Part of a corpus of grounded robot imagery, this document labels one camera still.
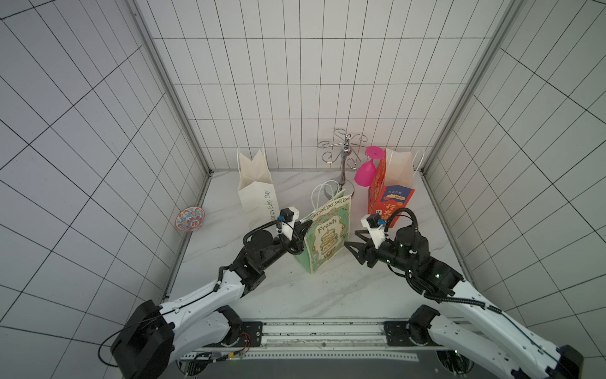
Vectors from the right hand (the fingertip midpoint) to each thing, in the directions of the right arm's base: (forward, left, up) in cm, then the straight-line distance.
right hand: (350, 233), depth 72 cm
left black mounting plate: (-25, +30, -21) cm, 44 cm away
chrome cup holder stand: (+35, +2, -19) cm, 40 cm away
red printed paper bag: (+17, -15, +4) cm, 23 cm away
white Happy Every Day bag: (+14, +33, +3) cm, 36 cm away
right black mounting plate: (-24, -16, -21) cm, 35 cm away
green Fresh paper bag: (+3, +7, -8) cm, 11 cm away
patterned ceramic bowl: (+14, +66, -19) cm, 70 cm away
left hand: (+3, +14, 0) cm, 14 cm away
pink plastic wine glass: (+30, -8, -4) cm, 32 cm away
